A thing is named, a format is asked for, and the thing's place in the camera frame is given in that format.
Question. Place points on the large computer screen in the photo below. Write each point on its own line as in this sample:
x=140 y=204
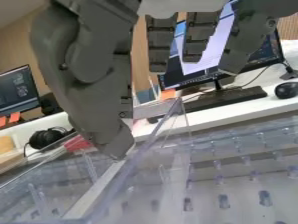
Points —
x=200 y=68

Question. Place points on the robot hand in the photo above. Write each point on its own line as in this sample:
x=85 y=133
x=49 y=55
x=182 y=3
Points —
x=84 y=66

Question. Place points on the white desk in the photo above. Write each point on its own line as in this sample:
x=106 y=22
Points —
x=230 y=115
x=17 y=131

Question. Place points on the black headphones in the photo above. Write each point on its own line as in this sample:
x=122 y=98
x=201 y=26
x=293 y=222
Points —
x=44 y=137

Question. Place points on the black keyboard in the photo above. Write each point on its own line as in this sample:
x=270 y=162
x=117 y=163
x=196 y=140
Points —
x=226 y=98

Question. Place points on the black computer mouse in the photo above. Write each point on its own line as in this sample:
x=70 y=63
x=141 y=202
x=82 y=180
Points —
x=286 y=90

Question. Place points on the small computer screen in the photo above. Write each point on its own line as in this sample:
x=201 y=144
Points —
x=17 y=90

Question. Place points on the clear box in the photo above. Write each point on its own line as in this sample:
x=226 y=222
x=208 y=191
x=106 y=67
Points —
x=200 y=173

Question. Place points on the light wooden block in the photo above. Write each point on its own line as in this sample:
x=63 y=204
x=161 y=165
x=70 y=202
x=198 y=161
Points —
x=5 y=145

